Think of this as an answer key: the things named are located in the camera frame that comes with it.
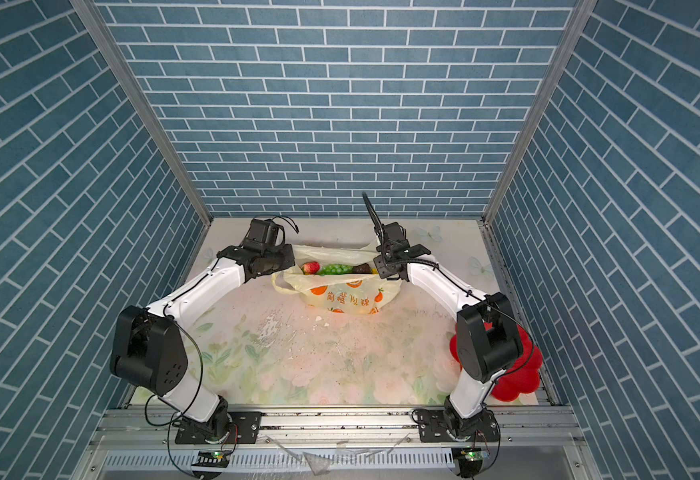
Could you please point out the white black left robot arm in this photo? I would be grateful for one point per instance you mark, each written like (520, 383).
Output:
(148, 346)

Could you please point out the red fake strawberry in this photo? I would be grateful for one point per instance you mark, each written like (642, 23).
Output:
(311, 268)

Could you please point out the green fake grapes bunch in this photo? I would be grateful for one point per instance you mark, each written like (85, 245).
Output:
(335, 269)

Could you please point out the aluminium corner post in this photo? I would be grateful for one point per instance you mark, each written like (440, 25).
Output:
(95, 25)
(562, 55)

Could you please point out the aluminium left corner post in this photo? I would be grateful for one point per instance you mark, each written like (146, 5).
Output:
(95, 25)

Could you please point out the red flower shaped plate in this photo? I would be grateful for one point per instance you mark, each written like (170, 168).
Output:
(523, 375)

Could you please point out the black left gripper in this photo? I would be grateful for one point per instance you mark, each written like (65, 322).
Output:
(288, 258)

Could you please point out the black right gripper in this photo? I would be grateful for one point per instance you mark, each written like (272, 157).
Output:
(380, 266)

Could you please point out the dark brown fake fruit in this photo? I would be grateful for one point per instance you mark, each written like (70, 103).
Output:
(365, 268)

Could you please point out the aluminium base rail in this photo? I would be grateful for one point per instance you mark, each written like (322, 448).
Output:
(383, 442)

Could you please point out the yellowish printed plastic bag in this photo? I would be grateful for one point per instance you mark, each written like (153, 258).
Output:
(356, 294)

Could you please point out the aluminium right corner post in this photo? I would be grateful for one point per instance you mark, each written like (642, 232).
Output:
(562, 55)

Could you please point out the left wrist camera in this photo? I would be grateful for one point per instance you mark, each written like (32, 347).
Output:
(264, 233)

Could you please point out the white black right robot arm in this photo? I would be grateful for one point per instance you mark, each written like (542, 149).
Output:
(488, 339)

